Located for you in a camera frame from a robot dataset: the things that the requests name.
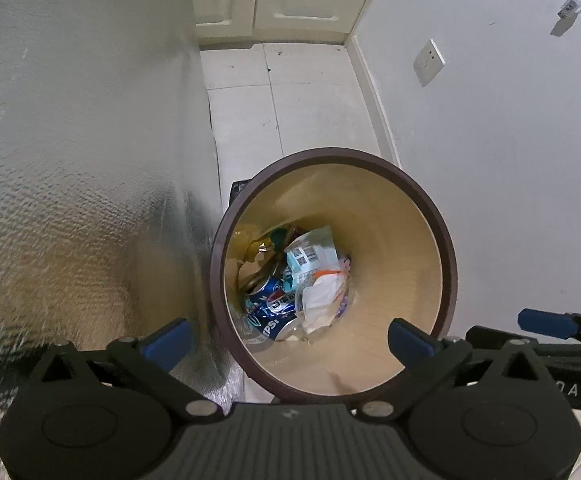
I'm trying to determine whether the crushed blue soda can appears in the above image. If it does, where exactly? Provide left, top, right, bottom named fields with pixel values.
left=243, top=272, right=303, bottom=343

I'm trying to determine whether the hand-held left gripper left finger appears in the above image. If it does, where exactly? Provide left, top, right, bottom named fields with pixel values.
left=38, top=317, right=225, bottom=423

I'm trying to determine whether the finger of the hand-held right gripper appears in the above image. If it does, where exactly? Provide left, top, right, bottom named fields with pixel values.
left=517, top=308, right=581, bottom=343
left=465, top=325, right=581, bottom=362

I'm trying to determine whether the beige bin with brown rim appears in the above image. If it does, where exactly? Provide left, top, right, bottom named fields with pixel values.
left=209, top=147, right=458, bottom=403

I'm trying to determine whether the black textured mat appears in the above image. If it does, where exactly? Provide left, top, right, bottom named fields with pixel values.
left=228, top=180, right=251, bottom=208

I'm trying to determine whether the clear plastic bag orange print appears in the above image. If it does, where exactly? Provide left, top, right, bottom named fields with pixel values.
left=294, top=257, right=353, bottom=336

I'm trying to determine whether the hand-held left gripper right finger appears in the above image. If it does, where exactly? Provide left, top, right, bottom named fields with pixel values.
left=354, top=317, right=555, bottom=423

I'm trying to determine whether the light blue tissue packet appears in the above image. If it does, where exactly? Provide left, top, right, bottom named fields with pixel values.
left=283, top=226, right=341, bottom=286

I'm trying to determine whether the white wall socket plate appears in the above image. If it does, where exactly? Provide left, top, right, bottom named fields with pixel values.
left=413, top=39, right=447, bottom=87

